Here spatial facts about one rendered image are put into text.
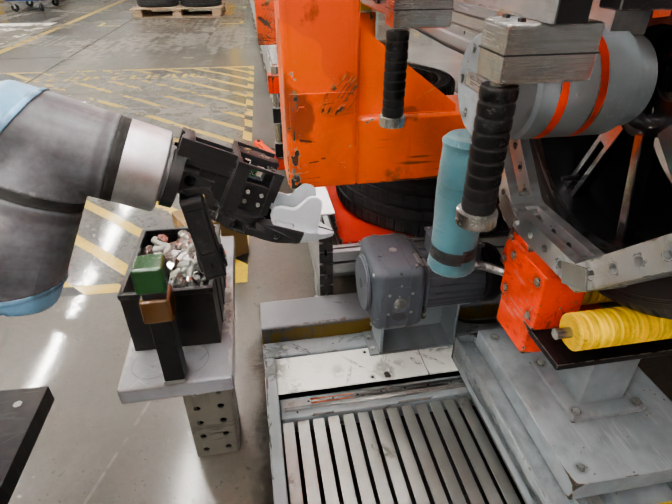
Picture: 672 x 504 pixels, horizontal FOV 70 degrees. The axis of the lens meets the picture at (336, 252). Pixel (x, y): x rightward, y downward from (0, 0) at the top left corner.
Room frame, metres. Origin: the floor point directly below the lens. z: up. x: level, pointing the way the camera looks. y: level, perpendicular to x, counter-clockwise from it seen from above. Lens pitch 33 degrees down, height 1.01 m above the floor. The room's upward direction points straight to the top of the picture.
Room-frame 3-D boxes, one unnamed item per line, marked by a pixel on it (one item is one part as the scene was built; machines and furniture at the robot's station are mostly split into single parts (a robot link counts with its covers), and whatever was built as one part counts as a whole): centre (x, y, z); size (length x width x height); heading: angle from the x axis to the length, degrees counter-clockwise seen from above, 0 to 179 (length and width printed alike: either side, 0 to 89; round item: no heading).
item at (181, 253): (0.67, 0.27, 0.51); 0.20 x 0.14 x 0.13; 8
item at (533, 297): (0.67, -0.39, 0.48); 0.16 x 0.12 x 0.17; 100
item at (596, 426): (0.70, -0.52, 0.32); 0.40 x 0.30 x 0.28; 10
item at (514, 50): (0.46, -0.18, 0.93); 0.09 x 0.05 x 0.05; 100
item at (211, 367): (0.71, 0.28, 0.44); 0.43 x 0.17 x 0.03; 10
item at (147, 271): (0.52, 0.24, 0.64); 0.04 x 0.04 x 0.04; 10
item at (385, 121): (0.79, -0.09, 0.83); 0.04 x 0.04 x 0.16
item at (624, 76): (0.66, -0.28, 0.85); 0.21 x 0.14 x 0.14; 100
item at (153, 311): (0.52, 0.24, 0.59); 0.04 x 0.04 x 0.04; 10
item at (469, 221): (0.46, -0.15, 0.83); 0.04 x 0.04 x 0.16
